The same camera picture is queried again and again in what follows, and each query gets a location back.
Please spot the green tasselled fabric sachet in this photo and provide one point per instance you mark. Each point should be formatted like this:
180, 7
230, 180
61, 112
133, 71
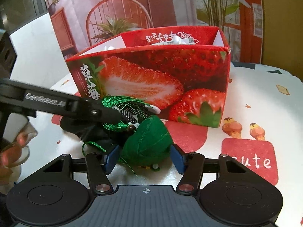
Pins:
146, 144

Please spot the printed room scene tapestry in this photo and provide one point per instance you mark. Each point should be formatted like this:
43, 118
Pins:
78, 4

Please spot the black cloth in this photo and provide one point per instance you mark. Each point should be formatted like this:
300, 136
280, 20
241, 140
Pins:
94, 134

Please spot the person's left hand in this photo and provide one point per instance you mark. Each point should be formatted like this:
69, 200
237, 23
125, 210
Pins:
21, 138

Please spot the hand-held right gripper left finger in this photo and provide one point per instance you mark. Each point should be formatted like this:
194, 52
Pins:
111, 160

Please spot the patterned black white sock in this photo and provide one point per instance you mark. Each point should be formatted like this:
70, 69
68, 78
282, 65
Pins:
135, 113

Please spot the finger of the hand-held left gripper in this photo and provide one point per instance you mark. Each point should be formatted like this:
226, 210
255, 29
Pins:
47, 99

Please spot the pale fabric piece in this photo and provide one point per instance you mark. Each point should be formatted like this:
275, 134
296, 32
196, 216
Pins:
109, 46

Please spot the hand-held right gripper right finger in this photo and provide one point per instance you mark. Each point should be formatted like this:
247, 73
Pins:
178, 160

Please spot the light wooden board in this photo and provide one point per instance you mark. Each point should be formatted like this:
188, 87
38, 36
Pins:
281, 28

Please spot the dark window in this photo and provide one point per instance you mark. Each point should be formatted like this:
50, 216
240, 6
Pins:
21, 0

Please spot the red strawberry print box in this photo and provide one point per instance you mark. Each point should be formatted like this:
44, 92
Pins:
146, 75

